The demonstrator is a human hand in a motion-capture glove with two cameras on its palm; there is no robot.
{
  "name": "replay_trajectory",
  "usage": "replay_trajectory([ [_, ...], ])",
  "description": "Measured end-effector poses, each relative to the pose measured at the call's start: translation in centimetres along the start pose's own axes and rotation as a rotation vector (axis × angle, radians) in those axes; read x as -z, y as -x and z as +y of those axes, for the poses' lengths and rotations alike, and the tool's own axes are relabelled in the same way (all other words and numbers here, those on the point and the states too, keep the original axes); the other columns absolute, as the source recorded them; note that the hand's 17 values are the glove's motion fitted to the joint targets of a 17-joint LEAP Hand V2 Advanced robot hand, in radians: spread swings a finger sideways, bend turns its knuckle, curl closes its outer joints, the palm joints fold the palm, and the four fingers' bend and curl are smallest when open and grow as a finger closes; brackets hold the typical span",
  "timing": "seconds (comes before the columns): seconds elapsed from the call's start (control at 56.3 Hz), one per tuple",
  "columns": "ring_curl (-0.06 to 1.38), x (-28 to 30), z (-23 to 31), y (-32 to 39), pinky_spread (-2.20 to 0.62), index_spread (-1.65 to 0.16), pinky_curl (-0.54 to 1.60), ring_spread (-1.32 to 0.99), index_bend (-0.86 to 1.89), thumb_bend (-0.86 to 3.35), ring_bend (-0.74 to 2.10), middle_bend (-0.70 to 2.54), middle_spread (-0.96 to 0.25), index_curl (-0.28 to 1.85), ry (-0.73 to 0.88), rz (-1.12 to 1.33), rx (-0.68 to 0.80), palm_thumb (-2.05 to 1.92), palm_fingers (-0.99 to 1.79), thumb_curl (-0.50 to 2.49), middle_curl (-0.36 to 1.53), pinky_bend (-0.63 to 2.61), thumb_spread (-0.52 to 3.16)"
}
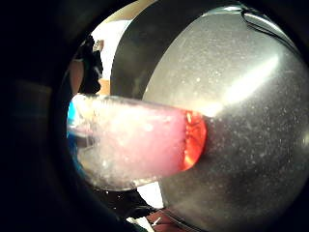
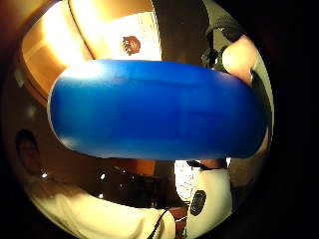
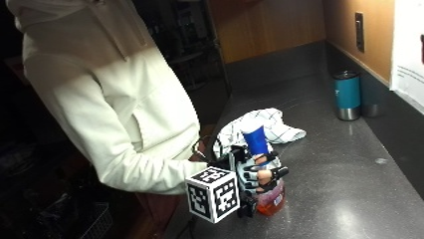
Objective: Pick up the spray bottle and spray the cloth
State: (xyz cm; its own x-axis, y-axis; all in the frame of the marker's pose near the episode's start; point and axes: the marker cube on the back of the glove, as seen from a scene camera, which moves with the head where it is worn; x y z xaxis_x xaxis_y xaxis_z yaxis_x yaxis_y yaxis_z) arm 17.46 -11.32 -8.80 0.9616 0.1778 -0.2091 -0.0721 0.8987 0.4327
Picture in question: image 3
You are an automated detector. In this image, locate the white paper sheet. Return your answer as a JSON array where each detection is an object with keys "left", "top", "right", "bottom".
[{"left": 388, "top": 0, "right": 424, "bottom": 116}]

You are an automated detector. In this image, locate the teal steel tumbler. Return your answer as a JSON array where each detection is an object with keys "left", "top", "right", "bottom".
[{"left": 333, "top": 70, "right": 363, "bottom": 121}]

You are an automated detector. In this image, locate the wire basket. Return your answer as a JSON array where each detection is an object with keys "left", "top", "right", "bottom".
[{"left": 39, "top": 201, "right": 115, "bottom": 239}]

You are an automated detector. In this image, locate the the person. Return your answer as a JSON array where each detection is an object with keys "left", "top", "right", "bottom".
[{"left": 6, "top": 0, "right": 210, "bottom": 196}]

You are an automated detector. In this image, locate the white marker cube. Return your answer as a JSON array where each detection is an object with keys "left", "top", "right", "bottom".
[{"left": 185, "top": 166, "right": 241, "bottom": 224}]

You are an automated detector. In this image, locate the black wall plate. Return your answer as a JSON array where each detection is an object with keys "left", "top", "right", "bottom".
[{"left": 354, "top": 12, "right": 367, "bottom": 54}]

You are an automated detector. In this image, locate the white checkered cloth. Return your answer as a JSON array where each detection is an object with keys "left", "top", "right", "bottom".
[{"left": 212, "top": 107, "right": 307, "bottom": 161}]

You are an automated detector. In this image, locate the spray bottle with blue nozzle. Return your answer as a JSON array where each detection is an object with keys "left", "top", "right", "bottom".
[{"left": 241, "top": 124, "right": 286, "bottom": 217}]

